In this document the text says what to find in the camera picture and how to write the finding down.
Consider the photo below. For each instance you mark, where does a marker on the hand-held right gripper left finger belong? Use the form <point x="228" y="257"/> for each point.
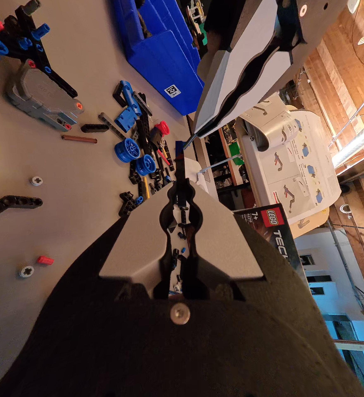
<point x="135" y="245"/>

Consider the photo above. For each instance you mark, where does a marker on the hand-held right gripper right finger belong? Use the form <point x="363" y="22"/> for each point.
<point x="225" y="245"/>

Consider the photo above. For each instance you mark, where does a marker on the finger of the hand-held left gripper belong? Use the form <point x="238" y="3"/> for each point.
<point x="275" y="74"/>
<point x="250" y="37"/>

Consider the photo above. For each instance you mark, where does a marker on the black beam piece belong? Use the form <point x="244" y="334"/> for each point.
<point x="180" y="173"/>

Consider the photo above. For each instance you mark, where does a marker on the instruction booklet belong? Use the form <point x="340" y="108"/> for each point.
<point x="293" y="173"/>

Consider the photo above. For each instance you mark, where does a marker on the thin grey axle rod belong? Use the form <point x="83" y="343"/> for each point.
<point x="189" y="141"/>

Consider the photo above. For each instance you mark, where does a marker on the grey motor brick assembly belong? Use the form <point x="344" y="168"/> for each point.
<point x="45" y="93"/>

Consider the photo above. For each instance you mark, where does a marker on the dark printed toy box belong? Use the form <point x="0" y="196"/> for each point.
<point x="281" y="235"/>

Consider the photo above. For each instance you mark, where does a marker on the yellow axle rod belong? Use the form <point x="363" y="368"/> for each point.
<point x="146" y="187"/>

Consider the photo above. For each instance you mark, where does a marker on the blue toy wheel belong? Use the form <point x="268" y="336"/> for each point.
<point x="145" y="165"/>
<point x="127" y="150"/>

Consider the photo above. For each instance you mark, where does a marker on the blue plastic bin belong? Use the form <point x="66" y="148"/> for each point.
<point x="163" y="62"/>

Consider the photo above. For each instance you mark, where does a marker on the red axle rod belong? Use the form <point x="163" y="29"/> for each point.
<point x="164" y="157"/>

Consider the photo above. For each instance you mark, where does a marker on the small white round bush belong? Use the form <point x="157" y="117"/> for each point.
<point x="36" y="181"/>

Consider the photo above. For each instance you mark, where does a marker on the dark brown axle rod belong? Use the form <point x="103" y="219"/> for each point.
<point x="79" y="139"/>

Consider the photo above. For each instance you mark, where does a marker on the red toy wheel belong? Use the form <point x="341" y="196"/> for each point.
<point x="162" y="128"/>

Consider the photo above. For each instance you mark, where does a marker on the short black holed beam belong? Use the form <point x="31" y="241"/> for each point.
<point x="95" y="128"/>

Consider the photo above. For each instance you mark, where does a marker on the black bent beam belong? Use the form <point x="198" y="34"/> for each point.
<point x="17" y="201"/>

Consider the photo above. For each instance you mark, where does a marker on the blue flat panel piece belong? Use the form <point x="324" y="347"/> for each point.
<point x="126" y="119"/>

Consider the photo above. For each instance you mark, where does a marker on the blue curved panel piece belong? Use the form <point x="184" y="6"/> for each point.
<point x="129" y="93"/>

